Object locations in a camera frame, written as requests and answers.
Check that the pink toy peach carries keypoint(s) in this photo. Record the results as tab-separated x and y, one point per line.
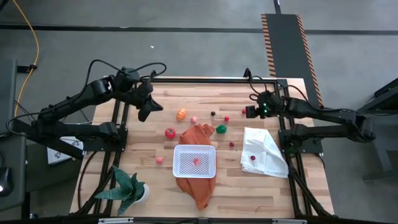
193	119
160	160
196	161

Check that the green plant in white pot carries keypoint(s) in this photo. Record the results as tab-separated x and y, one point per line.
127	188

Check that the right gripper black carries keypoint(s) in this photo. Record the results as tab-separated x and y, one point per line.
270	101

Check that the dark red toy cherry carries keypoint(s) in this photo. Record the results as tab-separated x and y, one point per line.
231	144
252	158

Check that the red toy tomato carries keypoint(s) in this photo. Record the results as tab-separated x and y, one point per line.
170	133

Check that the silver metal bracket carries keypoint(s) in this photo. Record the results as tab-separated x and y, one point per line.
289	221
115	220

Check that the white cloth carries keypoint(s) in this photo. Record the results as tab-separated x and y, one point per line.
264	152

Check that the green toy bell pepper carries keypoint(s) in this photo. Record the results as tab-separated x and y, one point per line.
221	128

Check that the black metal table frame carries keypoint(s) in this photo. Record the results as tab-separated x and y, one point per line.
202	81

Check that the orange cloth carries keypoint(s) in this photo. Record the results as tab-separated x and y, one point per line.
199	135

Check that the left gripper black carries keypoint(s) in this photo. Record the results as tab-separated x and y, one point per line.
141	91

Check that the dark grey desk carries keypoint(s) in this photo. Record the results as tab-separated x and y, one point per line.
7	93

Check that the black metal stand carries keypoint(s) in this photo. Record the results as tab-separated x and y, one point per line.
384	99

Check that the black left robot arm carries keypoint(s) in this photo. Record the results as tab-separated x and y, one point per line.
77	98

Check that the black floor mat striped edges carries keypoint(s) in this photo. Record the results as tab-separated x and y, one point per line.
287	46

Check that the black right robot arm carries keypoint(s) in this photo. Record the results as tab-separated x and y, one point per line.
326	114

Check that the white printed paper sheet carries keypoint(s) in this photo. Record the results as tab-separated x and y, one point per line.
62	152

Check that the white perforated plastic basket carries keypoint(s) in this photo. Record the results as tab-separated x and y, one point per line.
186	149

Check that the black computer mouse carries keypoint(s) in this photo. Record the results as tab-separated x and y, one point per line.
4	180

